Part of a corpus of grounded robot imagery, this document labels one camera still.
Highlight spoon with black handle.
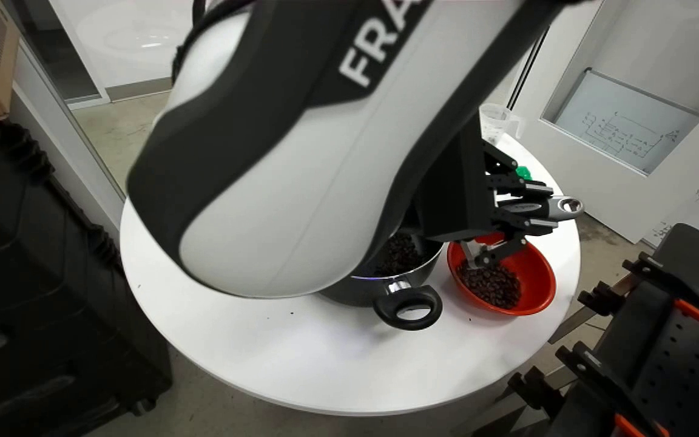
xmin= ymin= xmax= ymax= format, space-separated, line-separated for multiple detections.
xmin=495 ymin=195 xmax=586 ymax=223

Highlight clear measuring cup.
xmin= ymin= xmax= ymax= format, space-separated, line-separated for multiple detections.
xmin=478 ymin=103 xmax=527 ymax=147

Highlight grey pot with black handle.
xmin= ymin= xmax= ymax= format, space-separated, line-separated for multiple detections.
xmin=319 ymin=229 xmax=445 ymax=332

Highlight red bowl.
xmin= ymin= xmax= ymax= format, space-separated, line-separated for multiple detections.
xmin=447 ymin=233 xmax=557 ymax=317

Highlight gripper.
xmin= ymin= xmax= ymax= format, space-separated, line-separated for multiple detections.
xmin=412 ymin=112 xmax=560 ymax=269

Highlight black equipment case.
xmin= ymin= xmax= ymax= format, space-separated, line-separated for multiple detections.
xmin=0 ymin=120 xmax=174 ymax=437

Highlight coffee beans in bowl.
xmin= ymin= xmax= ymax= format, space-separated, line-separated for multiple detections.
xmin=457 ymin=261 xmax=522 ymax=310

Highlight whiteboard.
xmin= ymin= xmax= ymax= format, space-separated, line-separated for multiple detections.
xmin=552 ymin=68 xmax=699 ymax=177

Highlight black and orange clamp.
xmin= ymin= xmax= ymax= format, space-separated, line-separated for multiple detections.
xmin=577 ymin=251 xmax=699 ymax=326
xmin=507 ymin=342 xmax=672 ymax=437

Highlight coffee beans in pot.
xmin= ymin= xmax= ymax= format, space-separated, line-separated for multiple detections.
xmin=374 ymin=233 xmax=428 ymax=277

